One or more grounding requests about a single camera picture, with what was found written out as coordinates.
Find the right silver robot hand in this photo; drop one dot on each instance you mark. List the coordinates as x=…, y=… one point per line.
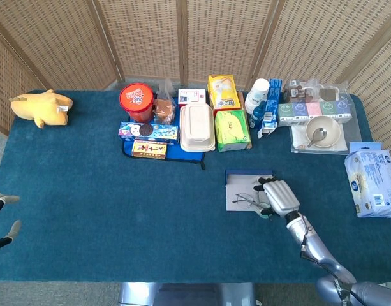
x=281, y=197

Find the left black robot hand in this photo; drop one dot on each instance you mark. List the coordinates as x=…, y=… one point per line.
x=13, y=231

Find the wire-frame eyeglasses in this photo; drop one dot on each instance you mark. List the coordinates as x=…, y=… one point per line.
x=246, y=198

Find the blue folding glasses case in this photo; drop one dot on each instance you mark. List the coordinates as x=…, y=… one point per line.
x=238, y=185

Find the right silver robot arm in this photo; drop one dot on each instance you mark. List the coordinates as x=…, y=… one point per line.
x=310, y=242

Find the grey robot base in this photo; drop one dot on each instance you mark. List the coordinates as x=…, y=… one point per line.
x=188, y=294

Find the clear zip bag white cloth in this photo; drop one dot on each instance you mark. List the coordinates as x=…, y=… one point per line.
x=298, y=137

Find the metal spoon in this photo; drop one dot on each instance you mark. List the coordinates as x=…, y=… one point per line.
x=319, y=133

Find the blue table carpet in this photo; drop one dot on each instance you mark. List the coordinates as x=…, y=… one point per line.
x=86, y=191

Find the beige bowl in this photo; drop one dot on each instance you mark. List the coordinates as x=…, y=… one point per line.
x=329, y=127

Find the green tissue pack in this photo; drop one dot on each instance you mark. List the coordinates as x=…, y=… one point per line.
x=230, y=127

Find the blue spray bottle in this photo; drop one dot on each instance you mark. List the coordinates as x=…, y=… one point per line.
x=257, y=113

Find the large white wipes pack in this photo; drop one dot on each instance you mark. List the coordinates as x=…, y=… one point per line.
x=370, y=181

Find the blue white carton box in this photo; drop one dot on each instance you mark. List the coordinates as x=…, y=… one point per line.
x=273, y=95

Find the clear bag brown sweets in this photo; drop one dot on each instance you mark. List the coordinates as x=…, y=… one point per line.
x=297, y=94

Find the stack of white paper cups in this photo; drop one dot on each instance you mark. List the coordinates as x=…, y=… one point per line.
x=259, y=90

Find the beige clamshell food container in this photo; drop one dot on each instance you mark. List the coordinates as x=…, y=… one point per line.
x=196, y=124

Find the clear package brown pad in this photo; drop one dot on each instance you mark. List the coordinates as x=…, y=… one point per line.
x=329, y=94

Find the yellow snack box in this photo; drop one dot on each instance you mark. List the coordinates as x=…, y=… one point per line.
x=224, y=92

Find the yellow plush toy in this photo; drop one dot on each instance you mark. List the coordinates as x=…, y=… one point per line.
x=45, y=110

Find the blue cookie box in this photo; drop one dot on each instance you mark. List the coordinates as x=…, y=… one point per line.
x=163, y=132

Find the small white red box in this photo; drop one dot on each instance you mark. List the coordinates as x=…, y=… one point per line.
x=192, y=95

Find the small yellow red box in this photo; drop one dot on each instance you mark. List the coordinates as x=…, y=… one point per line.
x=149, y=150

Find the clear bag of pastries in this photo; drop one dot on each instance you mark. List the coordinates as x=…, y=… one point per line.
x=165, y=111

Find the red snack tub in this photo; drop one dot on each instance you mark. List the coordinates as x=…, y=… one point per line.
x=136, y=99

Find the rattan folding screen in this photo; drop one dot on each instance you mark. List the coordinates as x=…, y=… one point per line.
x=55, y=38

